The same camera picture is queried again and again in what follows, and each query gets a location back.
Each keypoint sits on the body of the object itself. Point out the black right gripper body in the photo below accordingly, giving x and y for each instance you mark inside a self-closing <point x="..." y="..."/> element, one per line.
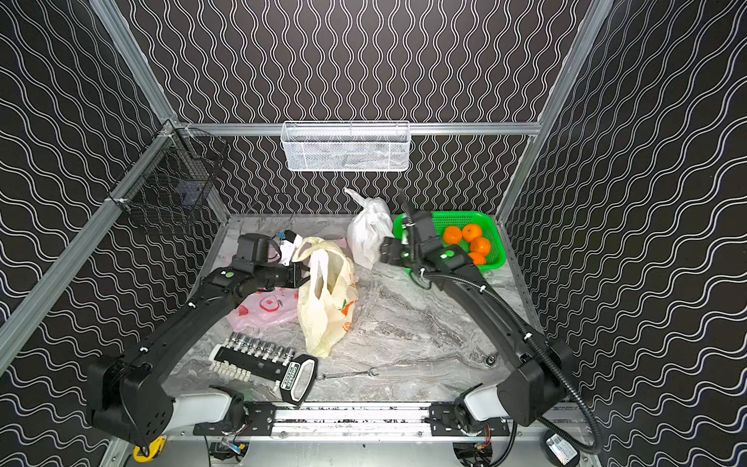
<point x="401" y="254"/>

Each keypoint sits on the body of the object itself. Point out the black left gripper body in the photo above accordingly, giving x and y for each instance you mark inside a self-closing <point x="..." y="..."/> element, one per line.
<point x="298" y="272"/>

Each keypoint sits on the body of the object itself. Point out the white plastic bag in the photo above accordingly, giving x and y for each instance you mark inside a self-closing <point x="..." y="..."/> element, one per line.
<point x="368" y="229"/>

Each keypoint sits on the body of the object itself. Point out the yellow plastic bag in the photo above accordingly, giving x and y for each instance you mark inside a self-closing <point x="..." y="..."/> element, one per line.
<point x="328" y="301"/>

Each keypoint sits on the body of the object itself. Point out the orange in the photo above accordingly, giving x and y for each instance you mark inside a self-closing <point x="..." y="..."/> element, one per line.
<point x="478" y="259"/>
<point x="452" y="235"/>
<point x="471" y="232"/>
<point x="482" y="246"/>

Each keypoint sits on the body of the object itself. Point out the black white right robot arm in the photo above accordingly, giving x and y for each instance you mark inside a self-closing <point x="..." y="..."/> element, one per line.
<point x="540" y="368"/>

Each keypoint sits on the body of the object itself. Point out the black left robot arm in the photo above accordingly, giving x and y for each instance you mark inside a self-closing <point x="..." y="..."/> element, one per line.
<point x="124" y="393"/>

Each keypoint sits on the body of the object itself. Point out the pink plastic bag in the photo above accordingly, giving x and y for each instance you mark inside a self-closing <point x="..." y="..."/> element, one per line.
<point x="263" y="304"/>

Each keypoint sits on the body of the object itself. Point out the socket set holder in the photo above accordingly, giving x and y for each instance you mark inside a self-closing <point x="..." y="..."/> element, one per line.
<point x="242" y="357"/>

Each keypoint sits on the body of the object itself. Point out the green plastic basket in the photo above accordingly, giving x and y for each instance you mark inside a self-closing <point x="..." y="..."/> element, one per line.
<point x="425" y="230"/>

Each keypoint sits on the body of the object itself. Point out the steel combination wrench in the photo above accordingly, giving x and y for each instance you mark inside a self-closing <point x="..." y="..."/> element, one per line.
<point x="367" y="373"/>

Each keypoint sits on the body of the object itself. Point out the yellow tape measure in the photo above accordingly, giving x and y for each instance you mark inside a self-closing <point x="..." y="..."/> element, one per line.
<point x="145" y="455"/>

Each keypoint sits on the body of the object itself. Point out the black round puck device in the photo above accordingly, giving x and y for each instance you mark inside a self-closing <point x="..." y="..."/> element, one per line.
<point x="559" y="452"/>

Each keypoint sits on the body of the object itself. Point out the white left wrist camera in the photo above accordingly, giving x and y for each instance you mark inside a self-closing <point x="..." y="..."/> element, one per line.
<point x="289" y="243"/>

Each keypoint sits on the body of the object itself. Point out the black wire basket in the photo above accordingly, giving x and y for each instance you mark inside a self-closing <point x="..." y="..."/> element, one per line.
<point x="172" y="194"/>

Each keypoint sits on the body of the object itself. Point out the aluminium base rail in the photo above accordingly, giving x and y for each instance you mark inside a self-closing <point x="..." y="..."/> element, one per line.
<point x="225" y="426"/>

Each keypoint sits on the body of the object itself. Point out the aluminium corner post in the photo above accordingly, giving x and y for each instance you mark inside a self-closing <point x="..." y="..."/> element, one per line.
<point x="595" y="18"/>

